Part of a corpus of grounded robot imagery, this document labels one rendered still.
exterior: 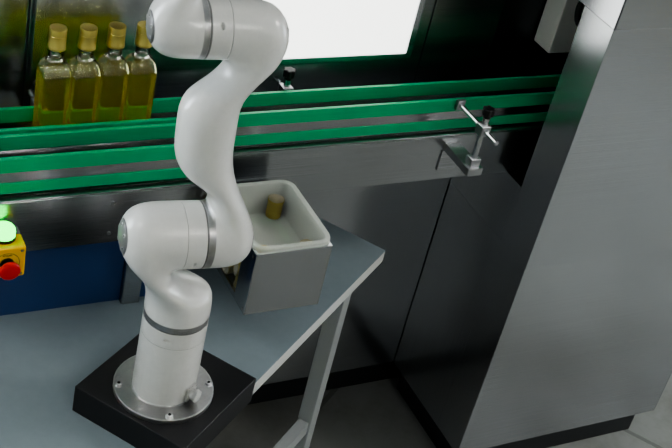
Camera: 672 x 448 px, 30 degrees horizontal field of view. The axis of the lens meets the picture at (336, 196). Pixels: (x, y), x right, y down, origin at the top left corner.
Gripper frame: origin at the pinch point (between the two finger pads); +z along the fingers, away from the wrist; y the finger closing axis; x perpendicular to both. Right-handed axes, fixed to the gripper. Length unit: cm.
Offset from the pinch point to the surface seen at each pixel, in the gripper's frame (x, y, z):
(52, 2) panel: -15.5, -11.7, 11.0
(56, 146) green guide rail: -17.7, 6.5, 32.7
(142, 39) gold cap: -1.0, 1.4, 12.5
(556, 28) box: 108, -9, 19
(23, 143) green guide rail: -24.2, 6.6, 31.4
